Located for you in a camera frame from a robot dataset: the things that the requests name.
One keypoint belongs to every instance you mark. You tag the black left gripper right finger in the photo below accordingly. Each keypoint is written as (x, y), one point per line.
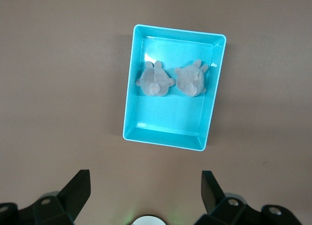
(226, 210)

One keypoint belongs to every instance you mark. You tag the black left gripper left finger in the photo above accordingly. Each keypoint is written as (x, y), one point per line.
(61, 208)

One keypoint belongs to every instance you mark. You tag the grey plush toy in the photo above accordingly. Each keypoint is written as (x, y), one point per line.
(191, 80)
(154, 80)

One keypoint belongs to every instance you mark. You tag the blue plastic box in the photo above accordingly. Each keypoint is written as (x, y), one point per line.
(168, 115)

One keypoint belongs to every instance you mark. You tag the brown table cover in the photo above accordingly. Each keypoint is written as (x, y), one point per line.
(48, 88)

